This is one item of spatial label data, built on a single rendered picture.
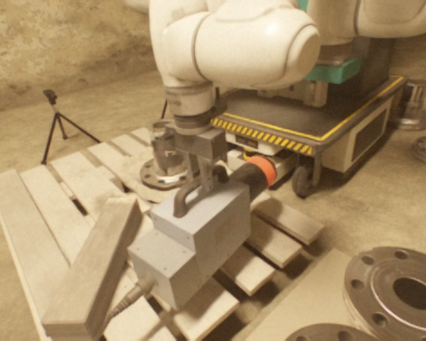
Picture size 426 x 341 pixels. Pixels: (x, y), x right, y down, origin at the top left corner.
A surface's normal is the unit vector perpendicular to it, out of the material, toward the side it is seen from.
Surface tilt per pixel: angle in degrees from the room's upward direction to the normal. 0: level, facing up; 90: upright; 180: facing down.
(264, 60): 90
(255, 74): 111
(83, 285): 0
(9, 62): 90
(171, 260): 0
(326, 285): 0
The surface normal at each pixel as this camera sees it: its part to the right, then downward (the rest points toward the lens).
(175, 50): -0.59, 0.45
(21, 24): 0.64, 0.36
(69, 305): -0.09, -0.84
